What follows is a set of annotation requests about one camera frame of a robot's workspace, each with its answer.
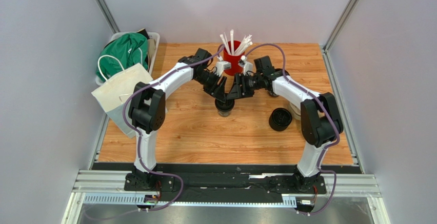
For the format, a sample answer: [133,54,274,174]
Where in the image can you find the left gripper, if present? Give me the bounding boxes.
[195,71,227,104]

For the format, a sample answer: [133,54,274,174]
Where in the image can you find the stack of black lids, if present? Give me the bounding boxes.
[268,108,292,132]

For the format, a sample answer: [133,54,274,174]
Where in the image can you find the stack of black cups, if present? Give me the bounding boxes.
[265,68,283,97]

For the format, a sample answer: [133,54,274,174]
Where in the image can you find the white paper bag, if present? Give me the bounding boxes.
[91,55,153,138]

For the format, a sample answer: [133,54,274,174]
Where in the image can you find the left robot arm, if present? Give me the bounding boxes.
[122,48,231,191]

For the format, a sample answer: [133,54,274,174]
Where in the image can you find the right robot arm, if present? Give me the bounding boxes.
[226,55,344,192]

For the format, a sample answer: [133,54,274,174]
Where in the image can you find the red straw cup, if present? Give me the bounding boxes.
[223,48,245,76]

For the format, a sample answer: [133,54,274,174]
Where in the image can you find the white wrapped straws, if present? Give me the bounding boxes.
[219,29,253,56]

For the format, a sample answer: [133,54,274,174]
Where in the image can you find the cardboard cup carrier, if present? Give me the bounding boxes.
[287,102,301,121]

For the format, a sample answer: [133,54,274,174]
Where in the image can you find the white plastic bin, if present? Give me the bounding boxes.
[95,29,160,86]

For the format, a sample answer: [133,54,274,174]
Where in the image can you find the green cloth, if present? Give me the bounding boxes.
[96,33,149,82]

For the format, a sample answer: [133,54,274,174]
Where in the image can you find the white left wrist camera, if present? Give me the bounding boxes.
[213,56,231,76]

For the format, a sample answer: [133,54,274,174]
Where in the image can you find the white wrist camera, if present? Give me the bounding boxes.
[238,55,253,74]
[213,56,231,76]

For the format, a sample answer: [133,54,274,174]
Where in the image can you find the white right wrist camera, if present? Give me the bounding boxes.
[238,55,253,74]

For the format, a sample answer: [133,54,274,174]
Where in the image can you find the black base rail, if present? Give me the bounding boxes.
[73,163,381,208]

